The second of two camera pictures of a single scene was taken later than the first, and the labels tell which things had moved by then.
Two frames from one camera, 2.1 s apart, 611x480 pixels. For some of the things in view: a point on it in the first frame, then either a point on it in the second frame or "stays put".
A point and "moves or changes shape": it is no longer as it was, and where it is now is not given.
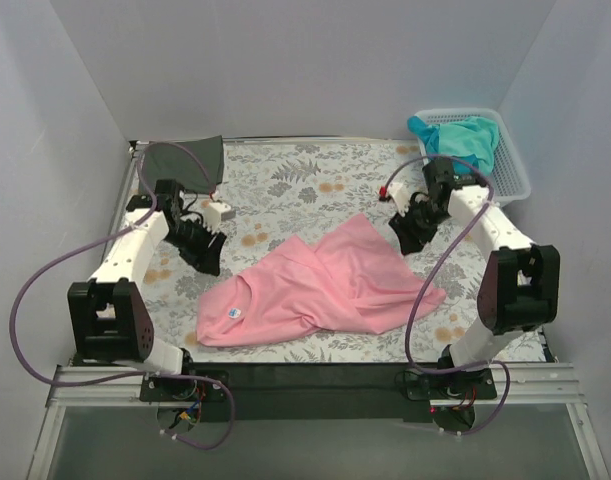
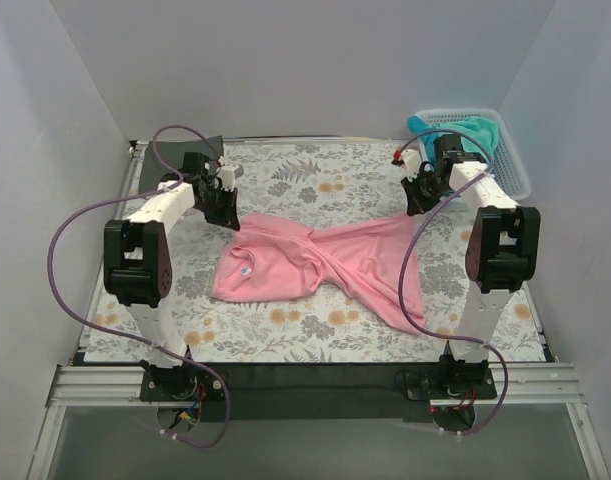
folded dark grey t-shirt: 197,164 stays put
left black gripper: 196,241 -> 223,206
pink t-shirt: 354,282 moves or changes shape
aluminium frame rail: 516,384 stays put
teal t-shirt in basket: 469,142 stays put
